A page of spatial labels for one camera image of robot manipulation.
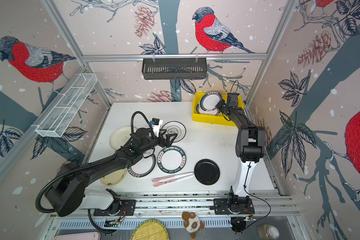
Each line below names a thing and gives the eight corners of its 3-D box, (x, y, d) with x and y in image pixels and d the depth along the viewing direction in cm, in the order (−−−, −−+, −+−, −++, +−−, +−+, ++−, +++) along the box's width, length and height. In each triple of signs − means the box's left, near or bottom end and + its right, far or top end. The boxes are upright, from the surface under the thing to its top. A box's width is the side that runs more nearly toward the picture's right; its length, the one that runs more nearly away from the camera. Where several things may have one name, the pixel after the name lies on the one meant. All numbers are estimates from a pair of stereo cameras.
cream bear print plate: (104, 143, 100) (103, 142, 98) (123, 123, 112) (122, 121, 110) (119, 150, 97) (117, 149, 95) (136, 129, 108) (136, 127, 106)
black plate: (194, 185, 83) (195, 184, 81) (193, 160, 92) (193, 158, 90) (221, 185, 83) (222, 183, 81) (217, 160, 92) (218, 158, 90)
